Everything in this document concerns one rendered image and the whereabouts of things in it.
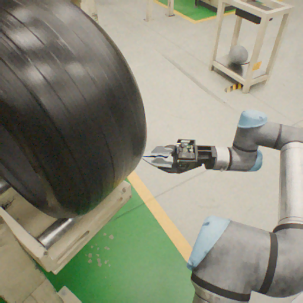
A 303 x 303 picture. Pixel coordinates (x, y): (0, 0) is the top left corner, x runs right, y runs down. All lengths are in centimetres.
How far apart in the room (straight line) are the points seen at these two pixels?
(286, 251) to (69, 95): 48
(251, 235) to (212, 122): 212
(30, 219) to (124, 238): 90
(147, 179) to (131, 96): 153
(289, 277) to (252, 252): 7
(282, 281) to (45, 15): 66
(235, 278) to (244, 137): 42
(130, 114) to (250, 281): 40
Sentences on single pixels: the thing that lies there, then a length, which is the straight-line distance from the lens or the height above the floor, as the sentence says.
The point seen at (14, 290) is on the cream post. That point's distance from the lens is 107.
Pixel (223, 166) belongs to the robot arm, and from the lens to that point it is 85.
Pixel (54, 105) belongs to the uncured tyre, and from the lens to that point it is 52.
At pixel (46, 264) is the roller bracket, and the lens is 85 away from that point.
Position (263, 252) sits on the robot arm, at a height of 117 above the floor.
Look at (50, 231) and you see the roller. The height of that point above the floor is 92.
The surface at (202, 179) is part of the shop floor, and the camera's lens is 214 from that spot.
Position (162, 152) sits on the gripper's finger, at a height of 104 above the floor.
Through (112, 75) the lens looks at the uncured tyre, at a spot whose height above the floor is 135.
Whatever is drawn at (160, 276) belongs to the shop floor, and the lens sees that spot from 175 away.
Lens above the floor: 165
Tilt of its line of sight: 45 degrees down
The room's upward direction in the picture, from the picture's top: straight up
